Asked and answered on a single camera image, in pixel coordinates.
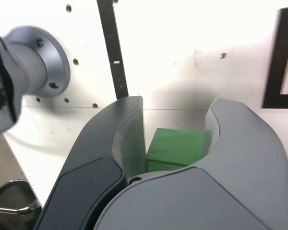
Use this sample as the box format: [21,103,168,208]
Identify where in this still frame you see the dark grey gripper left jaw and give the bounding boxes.
[35,95,147,230]

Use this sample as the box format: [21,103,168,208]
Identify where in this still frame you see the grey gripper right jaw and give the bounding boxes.
[93,97,288,230]

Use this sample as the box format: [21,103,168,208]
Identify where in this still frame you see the green cube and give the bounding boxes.
[145,127,205,173]

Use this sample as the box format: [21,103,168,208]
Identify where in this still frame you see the dark rounded object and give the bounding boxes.
[0,179,43,230]

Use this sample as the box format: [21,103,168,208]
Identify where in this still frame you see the black tape square outline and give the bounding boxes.
[261,6,288,109]

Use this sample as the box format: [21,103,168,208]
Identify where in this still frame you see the black tape strip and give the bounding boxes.
[96,0,130,99]

